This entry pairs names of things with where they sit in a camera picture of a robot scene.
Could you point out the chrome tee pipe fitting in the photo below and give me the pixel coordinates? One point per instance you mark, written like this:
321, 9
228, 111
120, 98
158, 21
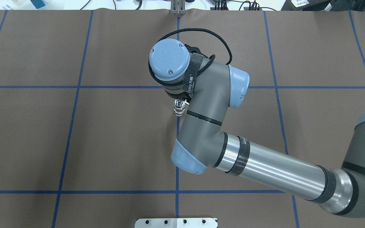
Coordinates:
180, 104

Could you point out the white PPR valve metal handle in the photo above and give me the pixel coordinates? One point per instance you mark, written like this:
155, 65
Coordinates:
179, 111

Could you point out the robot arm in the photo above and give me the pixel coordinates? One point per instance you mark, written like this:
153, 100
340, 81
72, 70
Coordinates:
213, 88

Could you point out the blue box on desk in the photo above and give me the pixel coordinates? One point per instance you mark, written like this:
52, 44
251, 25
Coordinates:
38, 4

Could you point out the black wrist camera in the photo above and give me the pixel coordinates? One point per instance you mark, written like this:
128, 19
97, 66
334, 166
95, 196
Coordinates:
193, 50

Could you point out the aluminium frame post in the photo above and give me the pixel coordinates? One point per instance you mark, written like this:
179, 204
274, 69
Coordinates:
177, 7

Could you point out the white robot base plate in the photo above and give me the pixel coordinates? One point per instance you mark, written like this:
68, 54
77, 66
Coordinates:
176, 223

